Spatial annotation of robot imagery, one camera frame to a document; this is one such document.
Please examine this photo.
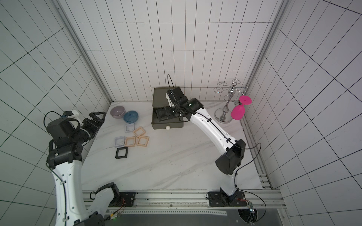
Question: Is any orange brooch box right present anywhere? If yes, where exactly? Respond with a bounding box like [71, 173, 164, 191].
[136, 136, 150, 147]

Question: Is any pink plastic wine glass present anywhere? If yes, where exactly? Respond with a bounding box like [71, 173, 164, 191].
[231, 95, 252, 120]

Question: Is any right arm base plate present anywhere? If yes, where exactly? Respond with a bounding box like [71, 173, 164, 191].
[206, 191, 248, 207]

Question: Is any orange brooch box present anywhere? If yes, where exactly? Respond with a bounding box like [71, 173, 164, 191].
[133, 126, 146, 138]
[136, 136, 150, 147]
[124, 137, 137, 147]

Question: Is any three-drawer storage cabinet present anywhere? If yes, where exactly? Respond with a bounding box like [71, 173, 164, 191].
[151, 87, 184, 130]

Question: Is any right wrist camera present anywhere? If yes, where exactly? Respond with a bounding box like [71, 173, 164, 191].
[166, 89, 174, 107]

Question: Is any purple bowl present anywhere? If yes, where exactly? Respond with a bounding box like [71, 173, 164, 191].
[110, 106, 126, 119]

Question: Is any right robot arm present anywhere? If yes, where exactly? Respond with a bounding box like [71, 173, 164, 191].
[152, 87, 246, 206]

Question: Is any orange brooch box left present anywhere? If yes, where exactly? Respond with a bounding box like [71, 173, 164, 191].
[124, 137, 137, 147]

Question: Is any lilac brooch box upper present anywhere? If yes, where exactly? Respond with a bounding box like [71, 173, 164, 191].
[125, 123, 135, 133]

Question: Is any electronics board with cables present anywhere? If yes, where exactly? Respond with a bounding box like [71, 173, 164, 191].
[99, 198, 126, 226]

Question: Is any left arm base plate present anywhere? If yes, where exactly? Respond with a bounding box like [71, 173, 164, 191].
[109, 192, 136, 208]

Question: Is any orange brooch box upper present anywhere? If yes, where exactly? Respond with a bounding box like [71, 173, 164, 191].
[133, 126, 146, 138]

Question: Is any aluminium mounting rail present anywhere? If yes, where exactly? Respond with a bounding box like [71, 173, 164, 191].
[81, 189, 286, 217]

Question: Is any lilac brooch box lower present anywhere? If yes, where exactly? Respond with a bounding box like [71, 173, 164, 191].
[114, 136, 125, 148]

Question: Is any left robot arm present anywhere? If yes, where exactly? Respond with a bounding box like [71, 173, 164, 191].
[46, 111, 125, 226]

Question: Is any black brooch box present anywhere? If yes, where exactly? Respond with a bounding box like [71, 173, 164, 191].
[115, 147, 129, 159]
[156, 107, 169, 121]

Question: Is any silver glass rack stand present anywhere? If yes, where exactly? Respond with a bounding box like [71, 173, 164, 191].
[214, 79, 246, 124]

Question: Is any blue bowl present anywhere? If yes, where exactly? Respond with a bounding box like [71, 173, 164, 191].
[123, 111, 139, 124]

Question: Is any lilac brooch box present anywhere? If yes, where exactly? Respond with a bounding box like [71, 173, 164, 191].
[125, 123, 135, 133]
[114, 136, 125, 148]

